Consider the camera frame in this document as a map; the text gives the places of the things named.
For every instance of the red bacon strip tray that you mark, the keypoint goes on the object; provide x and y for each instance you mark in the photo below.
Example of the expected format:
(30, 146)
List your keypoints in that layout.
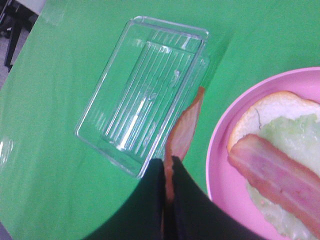
(177, 145)

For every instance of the green tablecloth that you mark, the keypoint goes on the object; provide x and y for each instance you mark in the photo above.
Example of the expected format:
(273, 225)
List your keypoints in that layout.
(53, 186)

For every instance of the pink round plate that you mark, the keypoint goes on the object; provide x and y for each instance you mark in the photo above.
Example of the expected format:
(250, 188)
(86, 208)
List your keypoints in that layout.
(225, 186)

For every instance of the white bread slice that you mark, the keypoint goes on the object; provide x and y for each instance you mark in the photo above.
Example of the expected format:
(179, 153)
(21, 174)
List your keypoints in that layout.
(278, 104)

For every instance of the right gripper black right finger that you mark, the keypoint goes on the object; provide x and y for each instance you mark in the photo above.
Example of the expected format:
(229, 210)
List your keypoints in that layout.
(189, 214)

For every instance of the green lettuce leaf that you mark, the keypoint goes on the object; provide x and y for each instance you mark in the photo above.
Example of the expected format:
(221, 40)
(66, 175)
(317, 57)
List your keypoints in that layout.
(300, 139)

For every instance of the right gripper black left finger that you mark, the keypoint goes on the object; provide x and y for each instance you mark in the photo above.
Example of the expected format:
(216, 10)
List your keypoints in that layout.
(140, 217)

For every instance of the clear left plastic tray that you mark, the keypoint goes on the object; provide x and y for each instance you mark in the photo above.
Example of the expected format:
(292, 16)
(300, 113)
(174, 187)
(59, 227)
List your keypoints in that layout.
(151, 77)

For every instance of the dark chair frame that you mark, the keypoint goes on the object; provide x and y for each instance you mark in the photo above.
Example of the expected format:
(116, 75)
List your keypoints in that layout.
(14, 17)

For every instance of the pink bacon strip tray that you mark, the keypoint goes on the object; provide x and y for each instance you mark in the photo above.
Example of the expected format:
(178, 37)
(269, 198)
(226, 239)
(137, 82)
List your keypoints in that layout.
(279, 178)

